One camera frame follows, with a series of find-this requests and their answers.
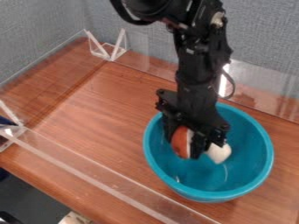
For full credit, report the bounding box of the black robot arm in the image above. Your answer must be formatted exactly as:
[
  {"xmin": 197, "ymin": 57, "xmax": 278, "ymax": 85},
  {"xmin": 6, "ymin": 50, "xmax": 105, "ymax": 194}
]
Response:
[{"xmin": 109, "ymin": 0, "xmax": 232, "ymax": 164}]

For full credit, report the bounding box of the blue plastic bowl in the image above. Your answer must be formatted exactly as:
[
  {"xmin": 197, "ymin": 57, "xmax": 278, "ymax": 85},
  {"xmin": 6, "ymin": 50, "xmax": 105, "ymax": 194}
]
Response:
[{"xmin": 142, "ymin": 103, "xmax": 274, "ymax": 203}]

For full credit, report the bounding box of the black cable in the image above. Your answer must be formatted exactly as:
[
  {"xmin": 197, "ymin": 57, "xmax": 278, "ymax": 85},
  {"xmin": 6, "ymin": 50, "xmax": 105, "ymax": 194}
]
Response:
[{"xmin": 216, "ymin": 67, "xmax": 237, "ymax": 100}]

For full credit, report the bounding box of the clear acrylic wall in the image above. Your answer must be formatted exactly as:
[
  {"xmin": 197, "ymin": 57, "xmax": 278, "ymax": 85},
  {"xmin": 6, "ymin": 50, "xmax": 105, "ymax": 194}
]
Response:
[
  {"xmin": 115, "ymin": 31, "xmax": 299, "ymax": 123},
  {"xmin": 0, "ymin": 29, "xmax": 86, "ymax": 87},
  {"xmin": 0, "ymin": 126, "xmax": 220, "ymax": 224}
]

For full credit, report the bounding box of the clear acrylic left wall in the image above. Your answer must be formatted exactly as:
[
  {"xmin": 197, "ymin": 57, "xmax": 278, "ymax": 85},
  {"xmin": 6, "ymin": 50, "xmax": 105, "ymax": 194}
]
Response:
[{"xmin": 0, "ymin": 29, "xmax": 86, "ymax": 87}]

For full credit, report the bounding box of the clear acrylic left bracket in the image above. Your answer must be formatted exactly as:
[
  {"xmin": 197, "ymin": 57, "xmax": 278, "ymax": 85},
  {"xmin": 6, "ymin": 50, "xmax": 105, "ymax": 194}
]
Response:
[{"xmin": 0, "ymin": 100, "xmax": 23, "ymax": 153}]

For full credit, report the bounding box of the red white toy mushroom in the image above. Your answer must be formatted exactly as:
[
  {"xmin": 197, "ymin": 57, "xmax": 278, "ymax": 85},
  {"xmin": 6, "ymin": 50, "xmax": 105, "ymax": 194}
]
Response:
[{"xmin": 170, "ymin": 126, "xmax": 232, "ymax": 164}]

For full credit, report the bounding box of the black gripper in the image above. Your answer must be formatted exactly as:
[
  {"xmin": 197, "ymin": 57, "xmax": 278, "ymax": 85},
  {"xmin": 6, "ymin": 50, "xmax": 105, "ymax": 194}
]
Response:
[{"xmin": 154, "ymin": 78, "xmax": 229, "ymax": 159}]

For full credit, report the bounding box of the clear acrylic corner bracket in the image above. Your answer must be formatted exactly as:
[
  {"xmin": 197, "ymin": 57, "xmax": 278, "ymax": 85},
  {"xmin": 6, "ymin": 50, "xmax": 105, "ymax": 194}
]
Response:
[{"xmin": 83, "ymin": 28, "xmax": 128, "ymax": 62}]

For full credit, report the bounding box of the clear acrylic back wall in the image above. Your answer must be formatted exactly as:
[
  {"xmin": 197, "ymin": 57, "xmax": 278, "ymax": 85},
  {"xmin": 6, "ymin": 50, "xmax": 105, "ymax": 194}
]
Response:
[{"xmin": 115, "ymin": 31, "xmax": 299, "ymax": 123}]

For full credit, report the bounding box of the clear acrylic front wall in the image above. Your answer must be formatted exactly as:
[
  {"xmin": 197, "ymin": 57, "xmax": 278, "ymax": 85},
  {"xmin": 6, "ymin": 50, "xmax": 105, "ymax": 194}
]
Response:
[{"xmin": 0, "ymin": 126, "xmax": 220, "ymax": 224}]

